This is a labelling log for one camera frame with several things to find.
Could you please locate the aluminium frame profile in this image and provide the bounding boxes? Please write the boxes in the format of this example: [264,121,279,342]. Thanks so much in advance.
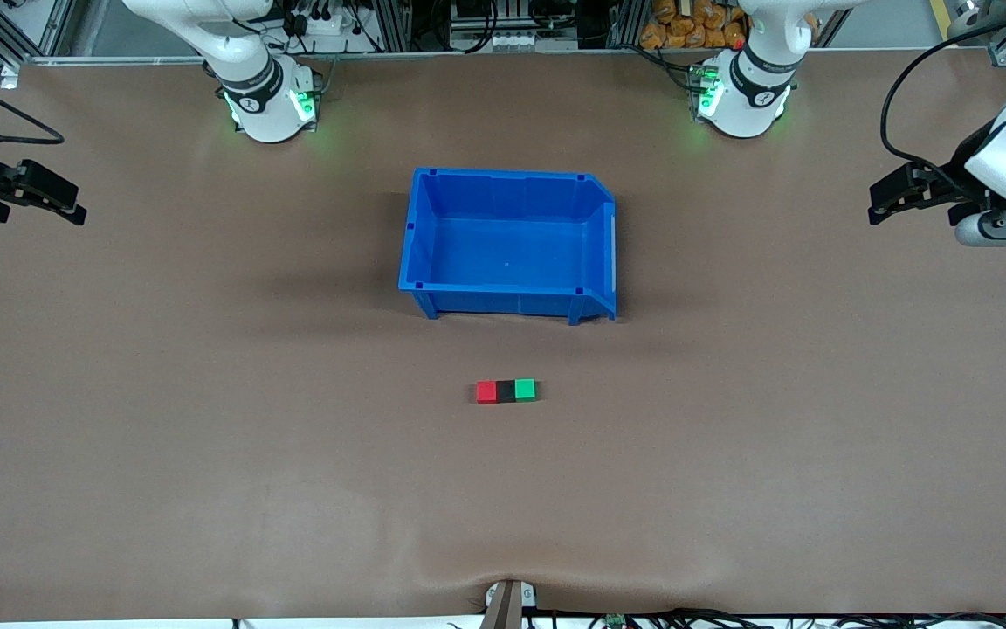
[948,0,1006,67]
[605,0,648,49]
[363,0,417,52]
[36,0,76,60]

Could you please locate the silver table edge rail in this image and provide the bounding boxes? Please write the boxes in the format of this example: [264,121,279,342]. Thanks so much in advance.
[21,48,993,66]

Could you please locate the white power strip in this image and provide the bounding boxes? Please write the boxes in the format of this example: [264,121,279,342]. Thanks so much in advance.
[280,4,355,43]

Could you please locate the blue plastic storage bin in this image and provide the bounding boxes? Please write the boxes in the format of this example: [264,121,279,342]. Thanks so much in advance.
[397,168,619,327]

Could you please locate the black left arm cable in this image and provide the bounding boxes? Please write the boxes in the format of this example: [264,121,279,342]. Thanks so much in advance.
[880,9,1006,189]

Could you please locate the brown post with grey bracket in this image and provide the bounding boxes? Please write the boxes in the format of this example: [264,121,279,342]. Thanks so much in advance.
[484,578,539,629]

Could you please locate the orange lumpy bundle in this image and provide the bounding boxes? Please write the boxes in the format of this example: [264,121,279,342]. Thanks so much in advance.
[639,0,748,50]

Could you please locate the white terminal block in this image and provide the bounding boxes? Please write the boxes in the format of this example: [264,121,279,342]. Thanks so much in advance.
[490,31,575,51]

